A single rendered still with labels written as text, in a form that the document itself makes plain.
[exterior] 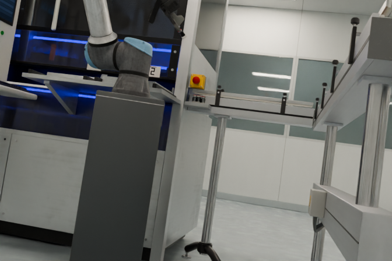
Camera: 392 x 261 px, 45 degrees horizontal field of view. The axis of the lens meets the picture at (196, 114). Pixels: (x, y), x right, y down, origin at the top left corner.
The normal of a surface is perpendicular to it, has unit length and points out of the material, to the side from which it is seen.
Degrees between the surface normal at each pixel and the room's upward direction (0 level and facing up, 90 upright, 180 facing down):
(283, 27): 90
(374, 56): 90
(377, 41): 90
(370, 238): 90
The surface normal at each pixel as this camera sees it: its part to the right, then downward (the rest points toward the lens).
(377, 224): -0.18, -0.11
